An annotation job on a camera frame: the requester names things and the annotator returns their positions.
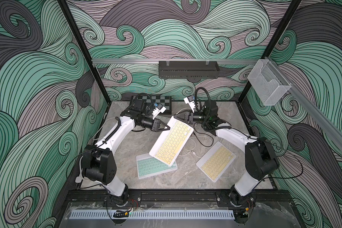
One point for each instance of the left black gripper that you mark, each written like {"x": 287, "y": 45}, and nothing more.
{"x": 156, "y": 126}

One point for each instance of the black wall tray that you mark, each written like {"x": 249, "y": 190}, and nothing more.
{"x": 188, "y": 69}

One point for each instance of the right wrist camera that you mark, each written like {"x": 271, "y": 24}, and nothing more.
{"x": 191, "y": 101}

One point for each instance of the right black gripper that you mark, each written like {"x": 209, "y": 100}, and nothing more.
{"x": 187, "y": 119}

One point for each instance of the clear plastic wall bin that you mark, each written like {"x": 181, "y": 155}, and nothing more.
{"x": 268, "y": 81}

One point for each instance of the black chessboard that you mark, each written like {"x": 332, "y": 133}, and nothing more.
{"x": 164, "y": 100}

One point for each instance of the yellow keyboard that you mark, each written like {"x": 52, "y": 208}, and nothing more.
{"x": 216, "y": 161}
{"x": 170, "y": 142}

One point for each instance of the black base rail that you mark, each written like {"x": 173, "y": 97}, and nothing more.
{"x": 144, "y": 198}

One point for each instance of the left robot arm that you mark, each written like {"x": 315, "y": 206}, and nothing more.
{"x": 98, "y": 163}

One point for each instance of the white slotted cable duct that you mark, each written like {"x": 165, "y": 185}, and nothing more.
{"x": 154, "y": 214}

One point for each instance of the green wireless keyboard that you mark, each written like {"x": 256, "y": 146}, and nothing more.
{"x": 148, "y": 166}

